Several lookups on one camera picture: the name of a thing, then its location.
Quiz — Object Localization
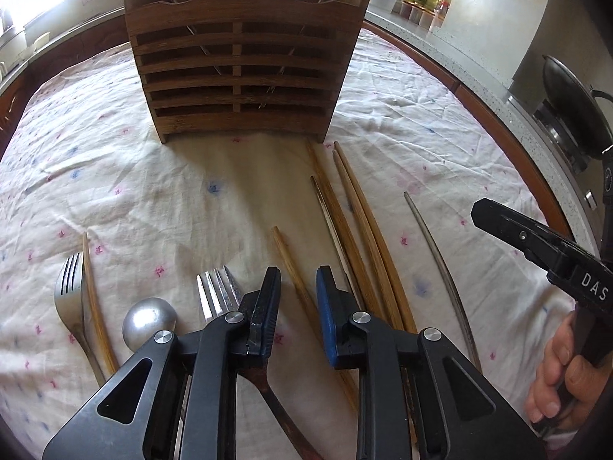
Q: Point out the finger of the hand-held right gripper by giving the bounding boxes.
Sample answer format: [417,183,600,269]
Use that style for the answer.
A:
[470,198,599,279]

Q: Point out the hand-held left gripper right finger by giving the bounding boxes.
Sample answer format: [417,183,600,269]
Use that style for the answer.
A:
[316,265,549,460]

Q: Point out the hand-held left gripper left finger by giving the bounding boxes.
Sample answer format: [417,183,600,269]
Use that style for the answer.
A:
[42,267,281,460]

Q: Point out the silver metal spoon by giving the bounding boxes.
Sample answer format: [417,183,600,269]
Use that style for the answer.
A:
[122,297,178,353]

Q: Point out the wooden slatted utensil holder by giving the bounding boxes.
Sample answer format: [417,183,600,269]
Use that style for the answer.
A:
[123,0,373,145]

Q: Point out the person's right hand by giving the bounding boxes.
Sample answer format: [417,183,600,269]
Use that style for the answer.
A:
[524,314,613,437]

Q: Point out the wooden table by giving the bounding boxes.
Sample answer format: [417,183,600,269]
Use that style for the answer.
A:
[361,21,573,250]

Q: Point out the black wok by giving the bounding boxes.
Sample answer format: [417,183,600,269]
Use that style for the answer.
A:
[541,55,613,159]

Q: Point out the white floral tablecloth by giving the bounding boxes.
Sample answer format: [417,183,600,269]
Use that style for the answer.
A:
[0,26,575,460]

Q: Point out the silver metal fork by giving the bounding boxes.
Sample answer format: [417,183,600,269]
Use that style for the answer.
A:
[54,251,108,389]

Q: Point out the row of spice jars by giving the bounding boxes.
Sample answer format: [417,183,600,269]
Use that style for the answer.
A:
[401,2,447,30]

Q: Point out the dark wooden base cabinets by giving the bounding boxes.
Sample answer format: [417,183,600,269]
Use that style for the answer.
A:
[0,14,132,154]

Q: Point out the brown-handled metal fork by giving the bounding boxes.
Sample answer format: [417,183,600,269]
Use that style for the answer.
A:
[196,267,326,460]

